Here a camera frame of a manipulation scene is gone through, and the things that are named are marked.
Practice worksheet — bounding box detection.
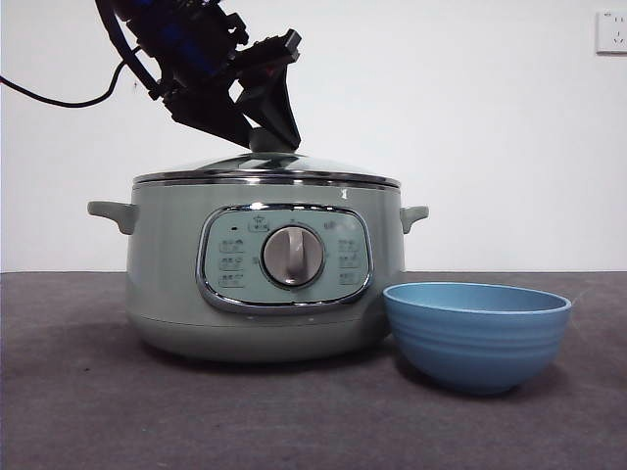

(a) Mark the glass lid with green knob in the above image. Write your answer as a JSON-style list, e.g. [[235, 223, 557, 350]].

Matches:
[[132, 125, 402, 190]]

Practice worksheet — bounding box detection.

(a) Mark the pale green electric steamer pot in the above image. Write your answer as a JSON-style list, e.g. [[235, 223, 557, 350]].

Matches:
[[86, 179, 431, 364]]

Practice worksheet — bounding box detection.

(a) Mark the blue ribbed bowl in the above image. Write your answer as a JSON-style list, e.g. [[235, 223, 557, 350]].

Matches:
[[382, 281, 573, 397]]

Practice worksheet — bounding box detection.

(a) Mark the thin black cable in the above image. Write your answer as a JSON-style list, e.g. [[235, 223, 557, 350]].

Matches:
[[0, 48, 143, 108]]

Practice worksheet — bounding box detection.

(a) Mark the white wall socket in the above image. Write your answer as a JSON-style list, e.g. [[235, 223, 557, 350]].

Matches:
[[595, 10, 627, 56]]

